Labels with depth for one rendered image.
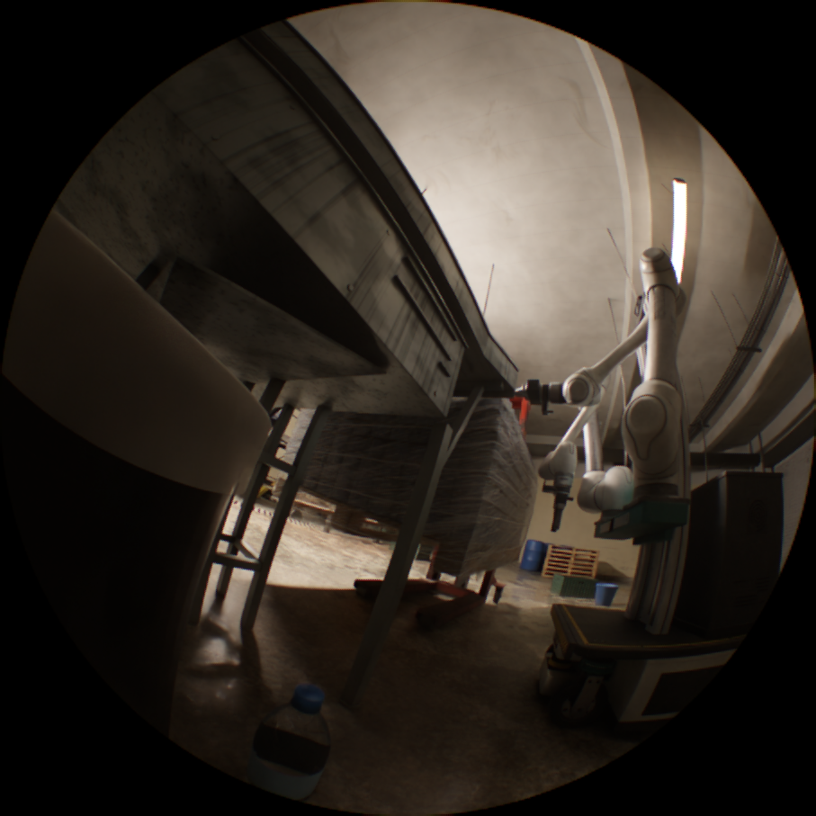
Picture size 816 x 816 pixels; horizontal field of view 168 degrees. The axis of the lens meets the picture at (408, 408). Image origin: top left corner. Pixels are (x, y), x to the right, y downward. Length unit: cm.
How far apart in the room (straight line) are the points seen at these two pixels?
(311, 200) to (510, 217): 431
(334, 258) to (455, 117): 399
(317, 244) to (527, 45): 411
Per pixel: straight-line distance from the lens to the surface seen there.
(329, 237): 44
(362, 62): 470
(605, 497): 138
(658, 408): 72
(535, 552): 868
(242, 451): 22
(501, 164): 438
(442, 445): 69
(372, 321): 46
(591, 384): 95
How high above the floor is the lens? 55
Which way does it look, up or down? 22 degrees up
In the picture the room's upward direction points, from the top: 19 degrees clockwise
